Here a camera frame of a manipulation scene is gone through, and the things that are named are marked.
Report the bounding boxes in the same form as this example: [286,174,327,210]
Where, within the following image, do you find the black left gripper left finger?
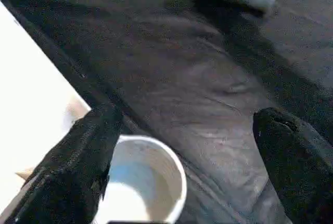
[0,103,124,224]

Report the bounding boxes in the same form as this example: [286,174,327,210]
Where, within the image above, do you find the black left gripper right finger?
[252,107,333,224]

